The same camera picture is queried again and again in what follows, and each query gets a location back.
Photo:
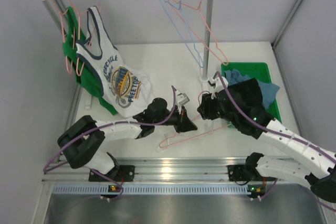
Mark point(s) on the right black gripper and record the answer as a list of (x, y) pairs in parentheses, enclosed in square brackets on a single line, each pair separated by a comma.
[(205, 109)]

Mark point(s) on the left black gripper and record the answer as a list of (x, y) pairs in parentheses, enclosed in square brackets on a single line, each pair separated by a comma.
[(181, 121)]

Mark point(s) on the pink wire hanger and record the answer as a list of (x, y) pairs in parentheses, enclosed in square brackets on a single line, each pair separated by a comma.
[(203, 129)]

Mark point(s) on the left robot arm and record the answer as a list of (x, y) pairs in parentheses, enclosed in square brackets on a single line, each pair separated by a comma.
[(82, 143)]

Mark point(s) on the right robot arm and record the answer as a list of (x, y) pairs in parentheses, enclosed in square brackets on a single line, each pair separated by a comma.
[(312, 167)]

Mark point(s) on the white printed tank top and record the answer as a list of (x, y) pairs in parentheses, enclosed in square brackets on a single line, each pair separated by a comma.
[(128, 90)]

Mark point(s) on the green tank top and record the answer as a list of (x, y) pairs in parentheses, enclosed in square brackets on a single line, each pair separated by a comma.
[(86, 80)]

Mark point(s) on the pink hanger far left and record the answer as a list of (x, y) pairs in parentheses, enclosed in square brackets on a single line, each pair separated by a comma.
[(61, 14)]

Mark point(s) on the black garment in bin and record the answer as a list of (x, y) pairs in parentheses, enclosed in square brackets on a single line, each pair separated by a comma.
[(248, 97)]

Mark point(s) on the blue garment in bin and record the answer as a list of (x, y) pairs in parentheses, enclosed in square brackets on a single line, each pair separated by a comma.
[(268, 90)]

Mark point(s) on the green plastic bin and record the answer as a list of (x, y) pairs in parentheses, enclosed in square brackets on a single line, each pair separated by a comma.
[(259, 71)]

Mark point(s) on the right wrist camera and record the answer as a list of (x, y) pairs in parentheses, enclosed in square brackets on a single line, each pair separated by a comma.
[(218, 85)]

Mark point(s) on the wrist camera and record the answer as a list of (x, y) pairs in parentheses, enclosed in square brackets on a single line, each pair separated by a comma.
[(218, 85), (182, 99)]

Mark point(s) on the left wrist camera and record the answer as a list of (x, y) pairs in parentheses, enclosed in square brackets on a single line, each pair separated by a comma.
[(182, 99)]

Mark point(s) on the aluminium mounting rail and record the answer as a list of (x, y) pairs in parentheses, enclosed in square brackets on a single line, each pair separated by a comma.
[(163, 176)]

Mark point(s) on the pink hanger near right post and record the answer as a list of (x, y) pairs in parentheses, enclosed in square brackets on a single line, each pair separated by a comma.
[(201, 48)]

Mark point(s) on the blue wire hanger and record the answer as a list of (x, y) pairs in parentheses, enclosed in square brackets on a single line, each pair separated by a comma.
[(175, 14)]

